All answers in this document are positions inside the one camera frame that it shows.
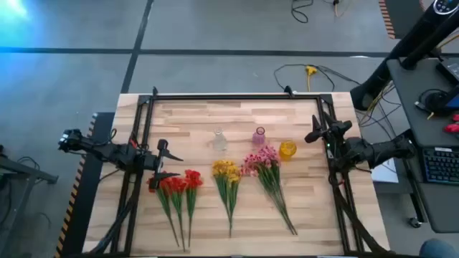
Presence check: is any yellow cable bundle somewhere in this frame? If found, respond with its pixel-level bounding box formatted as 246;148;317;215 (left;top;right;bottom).
358;80;395;125

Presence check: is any pink artificial flower stem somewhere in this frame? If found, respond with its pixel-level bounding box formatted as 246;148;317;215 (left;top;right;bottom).
240;153;288;230
256;144;298;237
250;152;293;234

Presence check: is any yellow dimpled glass vase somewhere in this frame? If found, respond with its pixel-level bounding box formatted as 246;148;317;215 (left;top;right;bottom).
278;140;298;161

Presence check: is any black backlit keyboard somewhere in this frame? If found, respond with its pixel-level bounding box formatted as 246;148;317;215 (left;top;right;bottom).
422;145;459;186

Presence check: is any yellow power plug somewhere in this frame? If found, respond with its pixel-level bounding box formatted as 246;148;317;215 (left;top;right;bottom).
305;64;318;92

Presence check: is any black hazard-striped platform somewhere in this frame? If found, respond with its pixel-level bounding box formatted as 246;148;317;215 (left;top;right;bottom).
53;111;116;258

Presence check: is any white paper sheet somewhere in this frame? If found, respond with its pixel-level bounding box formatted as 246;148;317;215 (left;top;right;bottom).
370;158;399;184

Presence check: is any black looped floor cable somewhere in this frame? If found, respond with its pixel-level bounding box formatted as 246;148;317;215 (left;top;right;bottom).
290;0;316;24

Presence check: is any red artificial flower stem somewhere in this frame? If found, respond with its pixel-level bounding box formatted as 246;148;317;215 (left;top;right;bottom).
184;168;204;249
171;176;187;252
146;174;180;248

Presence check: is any grey side desk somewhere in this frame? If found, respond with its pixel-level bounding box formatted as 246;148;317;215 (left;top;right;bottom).
386;58;459;234

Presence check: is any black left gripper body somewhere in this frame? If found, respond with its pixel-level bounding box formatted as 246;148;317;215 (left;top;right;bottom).
143;138;170;190

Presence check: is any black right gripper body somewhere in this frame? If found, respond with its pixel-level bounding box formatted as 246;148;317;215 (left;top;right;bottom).
321;113;354;144

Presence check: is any black coiled cable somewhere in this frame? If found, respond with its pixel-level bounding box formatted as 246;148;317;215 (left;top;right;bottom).
415;88;449;118

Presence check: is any black laptop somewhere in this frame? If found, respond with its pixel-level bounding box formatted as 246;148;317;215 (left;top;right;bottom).
435;57;459;86

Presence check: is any yellow floor cable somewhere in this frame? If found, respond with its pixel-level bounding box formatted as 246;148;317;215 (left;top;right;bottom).
331;0;351;18

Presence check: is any grey metal side table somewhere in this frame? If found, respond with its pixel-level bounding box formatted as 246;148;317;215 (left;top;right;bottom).
0;143;60;258

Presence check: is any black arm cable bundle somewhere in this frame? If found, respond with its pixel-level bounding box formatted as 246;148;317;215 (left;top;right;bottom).
328;171;394;256
87;171;141;256

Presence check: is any black extension cable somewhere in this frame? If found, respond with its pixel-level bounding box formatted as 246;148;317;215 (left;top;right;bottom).
273;63;361;93

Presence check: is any blue lit screen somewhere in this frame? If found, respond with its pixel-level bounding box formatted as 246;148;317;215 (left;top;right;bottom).
444;85;459;110

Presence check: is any person's leg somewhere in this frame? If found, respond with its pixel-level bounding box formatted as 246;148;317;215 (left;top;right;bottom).
418;238;459;258

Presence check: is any dark hazard-striped floor mat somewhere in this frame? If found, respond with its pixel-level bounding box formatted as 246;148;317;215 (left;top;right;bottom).
378;0;430;40

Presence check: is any clear ribbed glass vase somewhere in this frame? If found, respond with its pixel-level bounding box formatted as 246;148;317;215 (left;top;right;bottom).
212;127;229;152

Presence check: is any black tower fan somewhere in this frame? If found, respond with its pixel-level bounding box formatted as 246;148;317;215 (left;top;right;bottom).
350;0;459;111

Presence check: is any pink glass vase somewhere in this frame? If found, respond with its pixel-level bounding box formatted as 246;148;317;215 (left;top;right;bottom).
252;126;267;146

